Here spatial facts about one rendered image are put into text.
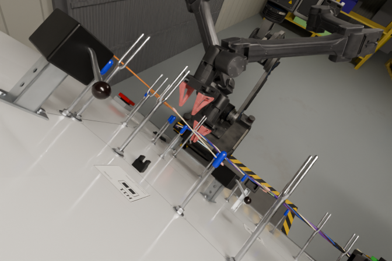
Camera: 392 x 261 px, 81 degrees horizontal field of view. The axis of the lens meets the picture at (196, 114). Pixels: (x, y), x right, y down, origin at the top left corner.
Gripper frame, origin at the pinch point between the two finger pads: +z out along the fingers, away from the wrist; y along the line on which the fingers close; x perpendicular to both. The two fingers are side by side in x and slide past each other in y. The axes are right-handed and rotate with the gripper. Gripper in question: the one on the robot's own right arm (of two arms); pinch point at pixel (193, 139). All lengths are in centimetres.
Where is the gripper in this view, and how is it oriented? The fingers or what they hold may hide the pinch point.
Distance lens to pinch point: 86.8
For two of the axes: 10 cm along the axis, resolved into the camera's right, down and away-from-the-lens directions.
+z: -5.7, 8.2, 0.7
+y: 7.1, 5.3, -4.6
